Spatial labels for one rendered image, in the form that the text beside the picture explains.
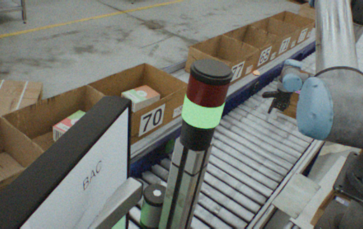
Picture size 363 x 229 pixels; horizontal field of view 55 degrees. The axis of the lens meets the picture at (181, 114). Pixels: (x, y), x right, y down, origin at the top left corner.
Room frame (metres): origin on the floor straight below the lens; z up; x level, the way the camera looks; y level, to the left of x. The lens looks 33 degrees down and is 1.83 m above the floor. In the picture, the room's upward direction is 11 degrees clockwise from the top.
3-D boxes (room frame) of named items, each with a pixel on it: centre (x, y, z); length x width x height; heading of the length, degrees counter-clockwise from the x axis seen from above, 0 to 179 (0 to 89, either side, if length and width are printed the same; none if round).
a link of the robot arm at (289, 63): (1.75, -0.53, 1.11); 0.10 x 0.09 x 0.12; 173
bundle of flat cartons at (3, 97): (2.33, 1.45, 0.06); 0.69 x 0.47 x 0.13; 16
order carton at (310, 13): (3.75, -1.19, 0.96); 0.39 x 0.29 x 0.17; 149
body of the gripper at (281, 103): (1.75, -0.54, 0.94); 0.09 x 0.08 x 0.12; 59
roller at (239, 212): (1.15, -0.17, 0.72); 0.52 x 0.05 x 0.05; 59
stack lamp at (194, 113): (0.38, -0.03, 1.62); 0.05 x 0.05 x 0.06
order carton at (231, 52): (2.07, -0.19, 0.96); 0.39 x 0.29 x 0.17; 149
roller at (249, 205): (1.20, -0.20, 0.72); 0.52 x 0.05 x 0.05; 59
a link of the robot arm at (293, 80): (1.63, -0.53, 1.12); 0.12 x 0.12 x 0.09; 83
